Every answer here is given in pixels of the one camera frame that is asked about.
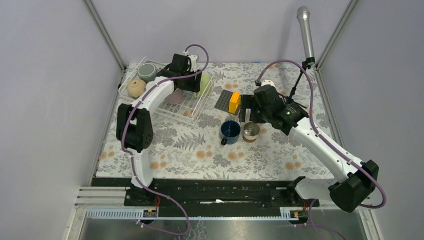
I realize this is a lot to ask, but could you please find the light green mug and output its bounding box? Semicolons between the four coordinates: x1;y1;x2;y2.
194;73;212;98

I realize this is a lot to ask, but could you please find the cream brown steel tumbler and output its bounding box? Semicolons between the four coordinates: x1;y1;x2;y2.
242;122;260;143

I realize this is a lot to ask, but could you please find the dark blue mug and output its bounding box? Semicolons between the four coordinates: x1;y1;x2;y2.
220;120;241;146

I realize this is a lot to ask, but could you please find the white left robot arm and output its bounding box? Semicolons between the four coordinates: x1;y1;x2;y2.
116;52;203;206

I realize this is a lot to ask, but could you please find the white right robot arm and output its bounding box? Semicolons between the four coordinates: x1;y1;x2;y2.
239;84;379;213

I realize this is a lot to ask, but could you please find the yellow lego block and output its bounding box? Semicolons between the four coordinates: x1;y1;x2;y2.
228;92;241;115

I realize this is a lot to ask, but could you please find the mauve pink cup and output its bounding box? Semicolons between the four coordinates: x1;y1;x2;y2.
165;88;184;105

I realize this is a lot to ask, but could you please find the grey ceramic cup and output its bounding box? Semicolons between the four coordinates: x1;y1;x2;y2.
136;62;158;83

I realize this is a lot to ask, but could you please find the grey lego baseplate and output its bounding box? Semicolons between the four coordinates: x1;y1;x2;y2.
214;89;233;113

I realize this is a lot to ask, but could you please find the beige ceramic teapot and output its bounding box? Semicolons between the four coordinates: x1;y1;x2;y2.
126;78;147;99

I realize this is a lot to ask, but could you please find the floral table mat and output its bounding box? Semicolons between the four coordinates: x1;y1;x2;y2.
96;62;335;181

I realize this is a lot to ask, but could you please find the silver microphone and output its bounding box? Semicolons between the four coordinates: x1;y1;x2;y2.
296;6;315;65

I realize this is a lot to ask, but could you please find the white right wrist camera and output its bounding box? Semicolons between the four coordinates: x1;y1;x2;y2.
254;79;275;87

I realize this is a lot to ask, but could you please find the white wire dish rack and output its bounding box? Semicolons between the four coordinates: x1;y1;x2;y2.
118;57;217;126

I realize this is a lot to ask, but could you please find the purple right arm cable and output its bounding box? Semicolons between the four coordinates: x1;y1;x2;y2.
255;59;388;210

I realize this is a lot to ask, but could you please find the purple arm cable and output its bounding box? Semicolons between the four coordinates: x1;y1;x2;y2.
255;59;388;210
120;44;210;237

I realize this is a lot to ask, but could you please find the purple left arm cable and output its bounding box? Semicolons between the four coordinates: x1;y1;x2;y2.
120;44;210;237

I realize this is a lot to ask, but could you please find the grey slotted cable duct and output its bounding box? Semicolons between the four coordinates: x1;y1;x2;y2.
86;207;299;221

